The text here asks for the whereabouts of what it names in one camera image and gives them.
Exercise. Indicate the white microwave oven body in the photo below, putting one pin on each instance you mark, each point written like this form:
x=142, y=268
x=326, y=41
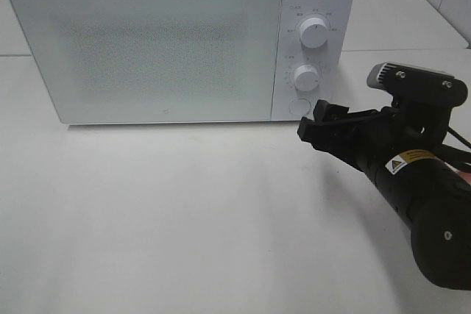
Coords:
x=291, y=54

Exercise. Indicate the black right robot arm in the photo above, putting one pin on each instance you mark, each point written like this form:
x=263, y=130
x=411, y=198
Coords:
x=415, y=175

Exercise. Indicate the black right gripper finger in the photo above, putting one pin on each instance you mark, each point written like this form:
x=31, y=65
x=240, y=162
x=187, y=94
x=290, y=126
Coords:
x=320, y=134
x=324, y=111

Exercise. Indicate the upper white microwave knob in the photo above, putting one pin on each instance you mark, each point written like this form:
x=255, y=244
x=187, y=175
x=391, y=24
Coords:
x=313, y=31

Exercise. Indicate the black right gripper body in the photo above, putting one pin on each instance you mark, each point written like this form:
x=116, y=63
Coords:
x=384, y=143

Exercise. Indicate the white microwave knob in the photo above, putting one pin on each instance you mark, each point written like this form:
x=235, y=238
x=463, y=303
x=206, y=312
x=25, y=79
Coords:
x=305, y=78
x=313, y=31

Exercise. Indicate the lower white microwave knob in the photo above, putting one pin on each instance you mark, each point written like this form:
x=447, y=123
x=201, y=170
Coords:
x=305, y=78

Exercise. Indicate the round white door release button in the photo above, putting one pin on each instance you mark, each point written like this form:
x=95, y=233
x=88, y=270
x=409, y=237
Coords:
x=299, y=107

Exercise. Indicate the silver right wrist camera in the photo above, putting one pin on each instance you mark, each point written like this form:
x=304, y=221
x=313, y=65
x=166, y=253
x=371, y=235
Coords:
x=417, y=84

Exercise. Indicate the white microwave door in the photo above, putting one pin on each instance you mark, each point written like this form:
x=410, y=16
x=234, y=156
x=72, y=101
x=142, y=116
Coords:
x=154, y=61

